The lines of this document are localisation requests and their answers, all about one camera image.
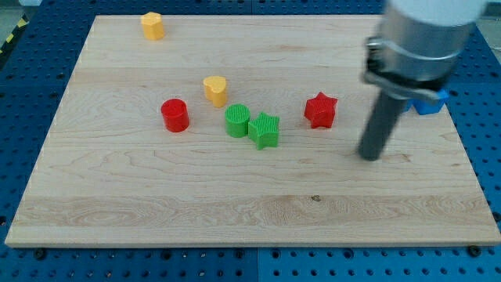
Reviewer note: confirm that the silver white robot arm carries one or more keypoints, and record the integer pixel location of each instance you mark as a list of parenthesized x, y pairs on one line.
[(417, 45)]

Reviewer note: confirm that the green star block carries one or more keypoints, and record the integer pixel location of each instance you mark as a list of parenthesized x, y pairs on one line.
[(264, 131)]

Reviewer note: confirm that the red star block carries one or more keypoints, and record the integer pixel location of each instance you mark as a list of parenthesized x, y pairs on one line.
[(321, 111)]

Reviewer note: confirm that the blue triangle block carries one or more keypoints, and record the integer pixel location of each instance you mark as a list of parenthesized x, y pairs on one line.
[(424, 107)]

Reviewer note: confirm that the light wooden board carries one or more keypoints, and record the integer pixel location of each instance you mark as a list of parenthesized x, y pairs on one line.
[(110, 175)]

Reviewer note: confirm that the green cylinder block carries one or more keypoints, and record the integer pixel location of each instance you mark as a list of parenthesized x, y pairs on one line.
[(237, 117)]

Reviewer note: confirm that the yellow heart block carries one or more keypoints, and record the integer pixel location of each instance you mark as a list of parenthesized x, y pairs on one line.
[(215, 90)]

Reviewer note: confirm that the red cylinder block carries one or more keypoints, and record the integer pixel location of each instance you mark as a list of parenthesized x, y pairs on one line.
[(175, 115)]

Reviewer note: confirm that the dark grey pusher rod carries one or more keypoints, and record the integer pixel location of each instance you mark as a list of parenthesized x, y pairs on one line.
[(382, 120)]

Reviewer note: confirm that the yellow hexagon block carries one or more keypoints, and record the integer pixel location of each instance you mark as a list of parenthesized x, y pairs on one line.
[(152, 26)]

